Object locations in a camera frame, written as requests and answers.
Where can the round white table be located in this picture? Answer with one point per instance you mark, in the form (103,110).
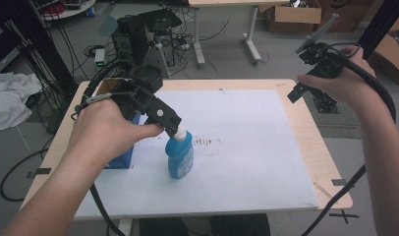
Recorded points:
(69,8)

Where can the black tape strip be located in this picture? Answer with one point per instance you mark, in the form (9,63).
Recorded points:
(40,171)

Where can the black metal post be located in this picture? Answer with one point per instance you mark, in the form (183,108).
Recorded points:
(381,24)

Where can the white-legged desk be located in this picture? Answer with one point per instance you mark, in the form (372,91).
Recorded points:
(250,36)

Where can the white table mat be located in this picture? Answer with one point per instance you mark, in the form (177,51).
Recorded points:
(246,157)

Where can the blue box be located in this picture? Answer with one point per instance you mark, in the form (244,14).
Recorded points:
(124,160)

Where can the white power adapter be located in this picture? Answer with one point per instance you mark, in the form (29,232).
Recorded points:
(99,57)

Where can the person's right hand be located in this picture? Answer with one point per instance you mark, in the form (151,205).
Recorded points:
(348,85)

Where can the black tape cross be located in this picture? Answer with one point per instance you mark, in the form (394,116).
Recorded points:
(344,215)

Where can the blue bottle with white cap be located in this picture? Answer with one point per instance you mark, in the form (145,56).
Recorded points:
(180,157)

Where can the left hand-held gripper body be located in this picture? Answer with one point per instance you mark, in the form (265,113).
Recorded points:
(156,109)

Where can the white table leg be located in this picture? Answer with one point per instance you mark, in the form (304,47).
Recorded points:
(125,227)

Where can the white cloth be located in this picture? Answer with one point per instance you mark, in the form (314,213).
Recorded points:
(9,98)

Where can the black tape patch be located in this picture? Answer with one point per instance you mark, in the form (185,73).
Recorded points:
(339,182)

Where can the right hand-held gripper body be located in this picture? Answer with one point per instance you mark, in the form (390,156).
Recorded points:
(322,60)

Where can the open cardboard box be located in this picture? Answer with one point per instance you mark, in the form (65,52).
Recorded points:
(392,55)
(296,14)

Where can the person's left hand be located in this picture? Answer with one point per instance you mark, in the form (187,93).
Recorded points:
(102,131)

